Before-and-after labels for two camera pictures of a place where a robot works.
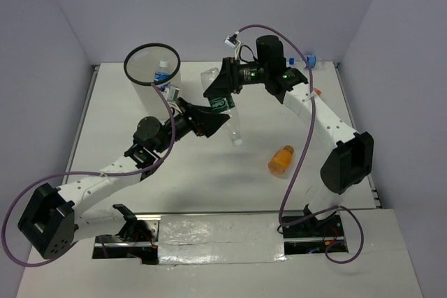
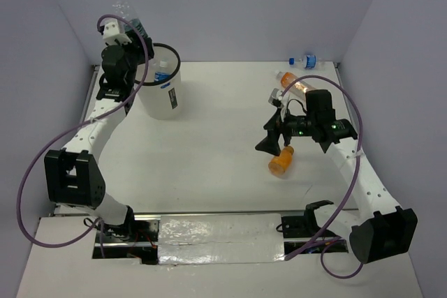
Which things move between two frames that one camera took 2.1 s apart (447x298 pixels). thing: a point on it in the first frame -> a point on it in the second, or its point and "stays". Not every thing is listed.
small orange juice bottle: x=279 y=162 stays
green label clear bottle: x=224 y=105 -> x=123 y=9
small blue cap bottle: x=311 y=60 stays
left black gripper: x=200 y=119 -> x=140 y=51
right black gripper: x=228 y=80 -> x=270 y=143
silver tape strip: x=220 y=239 stays
